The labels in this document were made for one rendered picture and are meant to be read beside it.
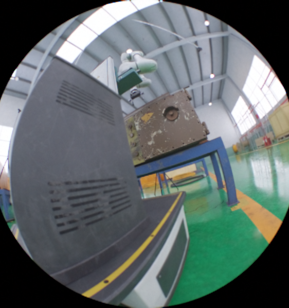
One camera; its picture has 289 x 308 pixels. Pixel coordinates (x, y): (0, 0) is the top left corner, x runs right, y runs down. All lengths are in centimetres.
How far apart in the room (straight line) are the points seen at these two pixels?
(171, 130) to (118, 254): 97
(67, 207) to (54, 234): 5
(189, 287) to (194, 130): 104
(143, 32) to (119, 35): 166
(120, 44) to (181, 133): 836
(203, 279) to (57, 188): 56
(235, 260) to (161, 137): 106
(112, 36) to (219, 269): 911
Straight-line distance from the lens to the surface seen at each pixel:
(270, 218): 82
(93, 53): 905
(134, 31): 878
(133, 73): 98
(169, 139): 99
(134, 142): 118
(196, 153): 99
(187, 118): 102
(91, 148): 24
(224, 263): 59
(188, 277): 56
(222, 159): 101
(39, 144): 20
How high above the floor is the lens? 47
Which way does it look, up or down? 14 degrees up
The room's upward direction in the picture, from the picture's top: 15 degrees counter-clockwise
